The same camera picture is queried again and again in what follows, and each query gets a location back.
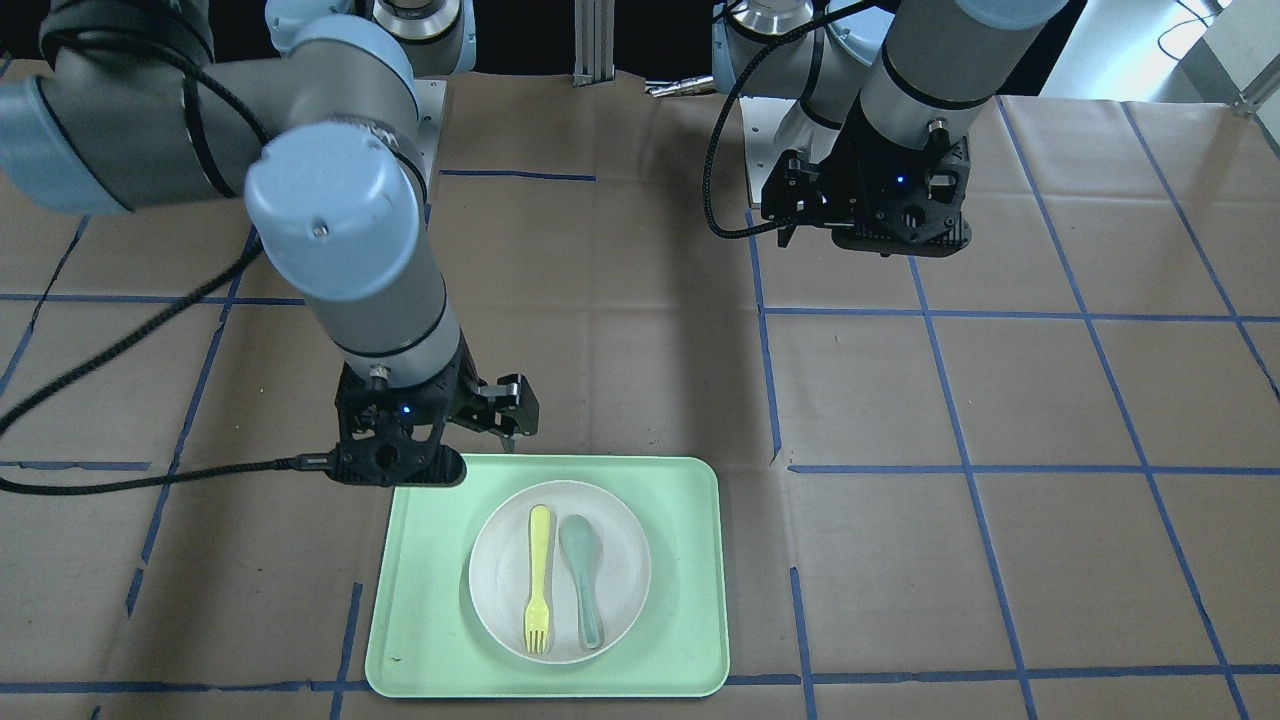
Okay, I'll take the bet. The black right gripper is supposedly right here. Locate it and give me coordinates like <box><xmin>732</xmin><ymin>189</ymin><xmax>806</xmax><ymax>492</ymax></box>
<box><xmin>326</xmin><ymin>345</ymin><xmax>468</xmax><ymax>487</ymax></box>

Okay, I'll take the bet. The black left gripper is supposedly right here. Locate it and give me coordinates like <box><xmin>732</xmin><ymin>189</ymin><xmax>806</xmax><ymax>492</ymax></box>
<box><xmin>832</xmin><ymin>128</ymin><xmax>972</xmax><ymax>252</ymax></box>

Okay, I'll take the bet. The round beige plate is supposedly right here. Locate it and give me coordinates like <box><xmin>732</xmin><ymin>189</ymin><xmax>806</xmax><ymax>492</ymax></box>
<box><xmin>468</xmin><ymin>480</ymin><xmax>652</xmax><ymax>665</ymax></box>

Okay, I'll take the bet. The yellow plastic fork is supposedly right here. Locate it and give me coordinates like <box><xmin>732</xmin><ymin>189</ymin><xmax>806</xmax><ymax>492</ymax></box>
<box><xmin>524</xmin><ymin>503</ymin><xmax>552</xmax><ymax>656</ymax></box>

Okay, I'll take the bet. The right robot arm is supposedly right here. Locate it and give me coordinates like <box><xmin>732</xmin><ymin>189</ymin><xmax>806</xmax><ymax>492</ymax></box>
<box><xmin>3</xmin><ymin>1</ymin><xmax>474</xmax><ymax>487</ymax></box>

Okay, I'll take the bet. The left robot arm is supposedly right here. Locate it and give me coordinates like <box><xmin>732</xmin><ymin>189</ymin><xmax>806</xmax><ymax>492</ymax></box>
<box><xmin>701</xmin><ymin>1</ymin><xmax>1064</xmax><ymax>258</ymax></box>

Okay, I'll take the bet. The light green plastic tray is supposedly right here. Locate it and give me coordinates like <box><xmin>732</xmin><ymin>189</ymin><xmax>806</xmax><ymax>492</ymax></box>
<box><xmin>364</xmin><ymin>454</ymin><xmax>730</xmax><ymax>698</ymax></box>

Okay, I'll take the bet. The light green plastic spoon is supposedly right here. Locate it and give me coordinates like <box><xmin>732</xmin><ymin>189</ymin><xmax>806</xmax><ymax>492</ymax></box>
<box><xmin>559</xmin><ymin>514</ymin><xmax>603</xmax><ymax>651</ymax></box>

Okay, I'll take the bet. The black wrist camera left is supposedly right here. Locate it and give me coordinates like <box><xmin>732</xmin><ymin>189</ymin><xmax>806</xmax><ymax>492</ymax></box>
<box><xmin>760</xmin><ymin>149</ymin><xmax>854</xmax><ymax>227</ymax></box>

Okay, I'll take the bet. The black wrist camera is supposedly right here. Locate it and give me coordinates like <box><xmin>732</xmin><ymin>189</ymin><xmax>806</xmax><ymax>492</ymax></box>
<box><xmin>451</xmin><ymin>373</ymin><xmax>540</xmax><ymax>441</ymax></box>
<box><xmin>760</xmin><ymin>149</ymin><xmax>854</xmax><ymax>227</ymax></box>

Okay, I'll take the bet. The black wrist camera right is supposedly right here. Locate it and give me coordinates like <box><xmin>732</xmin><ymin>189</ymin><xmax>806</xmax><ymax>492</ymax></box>
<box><xmin>451</xmin><ymin>373</ymin><xmax>540</xmax><ymax>441</ymax></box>

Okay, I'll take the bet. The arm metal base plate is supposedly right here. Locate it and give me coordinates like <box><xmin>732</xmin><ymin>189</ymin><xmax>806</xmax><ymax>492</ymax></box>
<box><xmin>739</xmin><ymin>97</ymin><xmax>852</xmax><ymax>209</ymax></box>
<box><xmin>413</xmin><ymin>78</ymin><xmax>448</xmax><ymax>197</ymax></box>

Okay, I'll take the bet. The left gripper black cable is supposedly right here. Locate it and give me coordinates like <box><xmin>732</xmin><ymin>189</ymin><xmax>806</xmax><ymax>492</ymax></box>
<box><xmin>701</xmin><ymin>0</ymin><xmax>901</xmax><ymax>240</ymax></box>

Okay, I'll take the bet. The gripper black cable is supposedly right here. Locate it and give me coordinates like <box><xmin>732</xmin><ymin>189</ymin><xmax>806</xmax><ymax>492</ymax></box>
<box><xmin>0</xmin><ymin>29</ymin><xmax>346</xmax><ymax>497</ymax></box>
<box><xmin>701</xmin><ymin>0</ymin><xmax>901</xmax><ymax>240</ymax></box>

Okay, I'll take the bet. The aluminium frame post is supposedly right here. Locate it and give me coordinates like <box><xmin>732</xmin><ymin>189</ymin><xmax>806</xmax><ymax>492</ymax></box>
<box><xmin>572</xmin><ymin>0</ymin><xmax>616</xmax><ymax>88</ymax></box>

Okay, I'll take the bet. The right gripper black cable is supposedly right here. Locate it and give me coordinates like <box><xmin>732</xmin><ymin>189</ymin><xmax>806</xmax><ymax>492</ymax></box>
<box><xmin>0</xmin><ymin>29</ymin><xmax>346</xmax><ymax>497</ymax></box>

